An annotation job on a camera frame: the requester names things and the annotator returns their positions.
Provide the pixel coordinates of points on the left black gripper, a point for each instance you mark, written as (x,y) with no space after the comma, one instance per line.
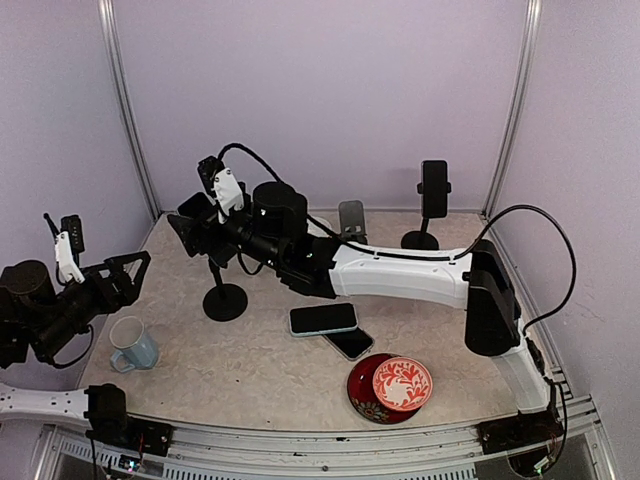
(116,265)

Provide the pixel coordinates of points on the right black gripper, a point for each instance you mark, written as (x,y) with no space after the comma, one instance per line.
(187,230)

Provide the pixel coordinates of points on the lone black smartphone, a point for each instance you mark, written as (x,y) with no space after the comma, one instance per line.
(197,210)

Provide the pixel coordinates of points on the black pole phone stand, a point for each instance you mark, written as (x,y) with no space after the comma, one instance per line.
(421,239)
(225,301)

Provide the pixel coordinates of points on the blue smartphone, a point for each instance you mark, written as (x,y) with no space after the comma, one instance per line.
(323,320)

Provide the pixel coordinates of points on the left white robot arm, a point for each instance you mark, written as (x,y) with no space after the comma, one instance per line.
(66,406)

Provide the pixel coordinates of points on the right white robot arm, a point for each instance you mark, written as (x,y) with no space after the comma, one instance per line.
(473,280)

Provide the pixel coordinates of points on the right small desk phone stand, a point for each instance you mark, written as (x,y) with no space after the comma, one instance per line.
(352,221)

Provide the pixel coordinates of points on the light blue mug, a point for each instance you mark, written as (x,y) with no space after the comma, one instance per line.
(134,348)

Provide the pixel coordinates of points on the dark red floral plate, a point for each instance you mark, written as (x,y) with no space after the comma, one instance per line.
(362,396)

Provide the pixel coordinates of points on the red white patterned bowl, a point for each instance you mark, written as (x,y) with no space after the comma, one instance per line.
(402,384)

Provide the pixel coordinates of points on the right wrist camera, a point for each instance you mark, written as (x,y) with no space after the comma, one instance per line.
(220,183)

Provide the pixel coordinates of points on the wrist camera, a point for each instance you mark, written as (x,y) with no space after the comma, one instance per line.
(220,183)
(69,244)

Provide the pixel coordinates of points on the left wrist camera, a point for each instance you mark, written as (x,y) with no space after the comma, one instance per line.
(69,244)

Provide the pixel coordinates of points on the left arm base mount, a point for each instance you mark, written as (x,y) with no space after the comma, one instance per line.
(111,424)

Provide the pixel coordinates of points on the left aluminium corner post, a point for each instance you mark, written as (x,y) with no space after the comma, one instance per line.
(107,18)

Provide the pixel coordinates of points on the aluminium corner post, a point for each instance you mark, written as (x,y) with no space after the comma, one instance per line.
(107,18)
(518,97)

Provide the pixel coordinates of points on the right aluminium corner post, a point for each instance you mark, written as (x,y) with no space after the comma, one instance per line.
(518,97)

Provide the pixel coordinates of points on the front aluminium frame rail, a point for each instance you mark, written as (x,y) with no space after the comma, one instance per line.
(453,451)

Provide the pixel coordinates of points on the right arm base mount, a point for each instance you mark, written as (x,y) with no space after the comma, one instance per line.
(519,431)

